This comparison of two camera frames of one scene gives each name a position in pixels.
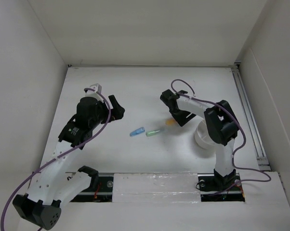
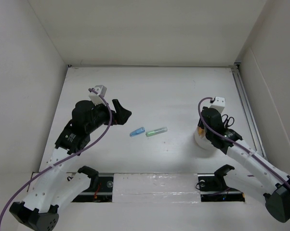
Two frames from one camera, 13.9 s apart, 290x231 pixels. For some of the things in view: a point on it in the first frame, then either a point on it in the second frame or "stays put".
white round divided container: [202, 136] stays put
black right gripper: [182, 120] to [204, 107]
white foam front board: [158, 187] stays put
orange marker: [170, 122] to [201, 131]
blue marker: [139, 131] stays put
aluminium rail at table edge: [263, 161] stays put
